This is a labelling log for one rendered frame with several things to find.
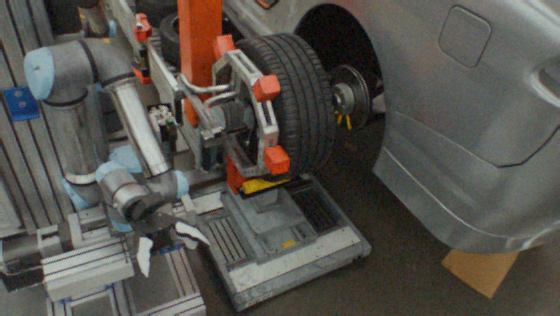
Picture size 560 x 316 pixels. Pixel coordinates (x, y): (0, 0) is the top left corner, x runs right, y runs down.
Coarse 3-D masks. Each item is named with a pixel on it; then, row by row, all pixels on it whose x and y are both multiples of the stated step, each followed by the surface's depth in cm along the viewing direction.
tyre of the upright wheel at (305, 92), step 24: (240, 48) 189; (264, 48) 175; (288, 48) 177; (264, 72) 174; (288, 72) 170; (312, 72) 174; (288, 96) 167; (312, 96) 172; (288, 120) 169; (312, 120) 173; (240, 144) 220; (288, 144) 173; (312, 144) 178; (312, 168) 193
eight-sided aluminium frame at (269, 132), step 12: (228, 60) 182; (240, 60) 182; (216, 72) 200; (240, 72) 175; (252, 72) 174; (216, 84) 205; (252, 84) 168; (252, 96) 170; (264, 108) 173; (264, 120) 169; (264, 132) 169; (276, 132) 171; (228, 144) 214; (264, 144) 172; (276, 144) 176; (240, 156) 212; (240, 168) 204; (252, 168) 190; (264, 168) 182
